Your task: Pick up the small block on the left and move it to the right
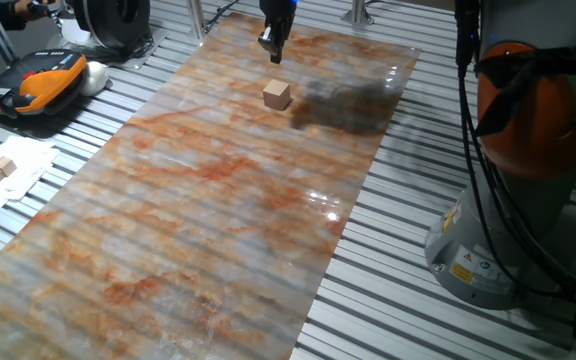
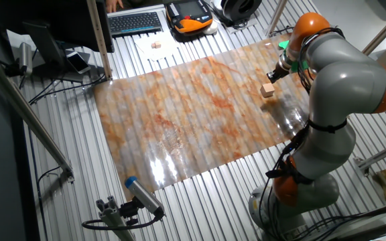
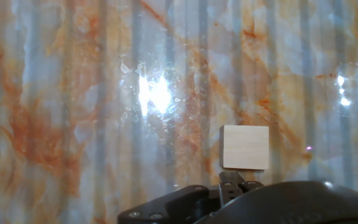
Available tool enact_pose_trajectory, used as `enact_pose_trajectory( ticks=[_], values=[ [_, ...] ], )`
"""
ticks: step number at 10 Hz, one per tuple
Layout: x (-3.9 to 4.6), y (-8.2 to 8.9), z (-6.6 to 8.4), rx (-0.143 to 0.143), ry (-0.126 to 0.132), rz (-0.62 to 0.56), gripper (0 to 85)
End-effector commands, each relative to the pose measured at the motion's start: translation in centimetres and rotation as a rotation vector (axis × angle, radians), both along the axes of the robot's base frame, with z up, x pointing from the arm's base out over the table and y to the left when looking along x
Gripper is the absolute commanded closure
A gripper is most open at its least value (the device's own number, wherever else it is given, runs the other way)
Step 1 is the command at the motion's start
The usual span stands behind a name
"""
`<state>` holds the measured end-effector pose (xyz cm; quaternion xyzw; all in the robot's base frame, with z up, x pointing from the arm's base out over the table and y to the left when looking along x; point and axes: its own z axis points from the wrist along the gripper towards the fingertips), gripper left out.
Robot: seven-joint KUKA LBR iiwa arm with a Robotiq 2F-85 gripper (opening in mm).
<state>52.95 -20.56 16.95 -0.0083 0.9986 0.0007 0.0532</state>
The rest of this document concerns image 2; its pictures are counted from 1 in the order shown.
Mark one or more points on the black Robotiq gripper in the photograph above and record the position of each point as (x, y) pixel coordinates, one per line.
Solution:
(280, 71)

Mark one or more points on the light wooden block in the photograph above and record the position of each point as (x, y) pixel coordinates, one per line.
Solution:
(267, 90)

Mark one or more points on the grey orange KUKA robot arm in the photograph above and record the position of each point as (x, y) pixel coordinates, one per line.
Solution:
(347, 87)

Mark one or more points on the person's bare hand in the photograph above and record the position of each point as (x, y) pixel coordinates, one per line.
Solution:
(113, 5)

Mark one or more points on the black filament spool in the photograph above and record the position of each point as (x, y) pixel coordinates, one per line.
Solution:
(240, 10)

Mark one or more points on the orange marble pattern mat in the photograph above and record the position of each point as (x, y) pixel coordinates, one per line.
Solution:
(179, 117)

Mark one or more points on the orange black teach pendant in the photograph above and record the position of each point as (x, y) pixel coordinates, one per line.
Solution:
(188, 20)

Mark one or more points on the white paper sheet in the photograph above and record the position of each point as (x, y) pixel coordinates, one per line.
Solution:
(159, 53)

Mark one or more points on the small wooden cube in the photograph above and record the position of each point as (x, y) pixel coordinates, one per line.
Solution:
(158, 45)
(153, 45)

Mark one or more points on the black computer keyboard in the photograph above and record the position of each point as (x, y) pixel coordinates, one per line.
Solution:
(134, 23)

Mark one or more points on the dark metal bar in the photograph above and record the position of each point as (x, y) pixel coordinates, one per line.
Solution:
(370, 232)

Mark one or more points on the white smartphone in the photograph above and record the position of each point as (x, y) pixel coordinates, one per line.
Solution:
(78, 62)

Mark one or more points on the black computer monitor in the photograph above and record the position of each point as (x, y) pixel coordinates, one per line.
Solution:
(62, 20)

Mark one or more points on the black monitor stand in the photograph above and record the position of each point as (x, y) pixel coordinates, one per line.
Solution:
(44, 43)

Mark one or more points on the long slanted aluminium bar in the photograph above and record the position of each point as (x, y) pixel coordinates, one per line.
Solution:
(29, 114)

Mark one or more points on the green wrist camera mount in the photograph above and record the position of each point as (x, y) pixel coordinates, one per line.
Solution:
(283, 44)

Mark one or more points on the grey spool base plate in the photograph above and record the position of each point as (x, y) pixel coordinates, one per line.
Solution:
(246, 28)

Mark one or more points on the aluminium upright post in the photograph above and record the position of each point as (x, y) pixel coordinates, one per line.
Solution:
(276, 16)

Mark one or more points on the aluminium frame bar with bracket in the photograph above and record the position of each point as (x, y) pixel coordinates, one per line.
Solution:
(384, 154)

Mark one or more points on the silver camera with blue cap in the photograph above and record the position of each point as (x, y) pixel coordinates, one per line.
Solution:
(142, 195)

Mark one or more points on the beige upright post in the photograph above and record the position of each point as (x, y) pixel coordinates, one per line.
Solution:
(100, 40)

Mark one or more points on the black camera ball mount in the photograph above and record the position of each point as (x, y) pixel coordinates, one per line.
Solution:
(129, 211)

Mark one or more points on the short aluminium profile mount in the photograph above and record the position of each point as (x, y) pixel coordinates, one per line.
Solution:
(112, 217)

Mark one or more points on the plain silver cylindrical camera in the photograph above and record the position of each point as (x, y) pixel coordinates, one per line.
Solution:
(25, 57)

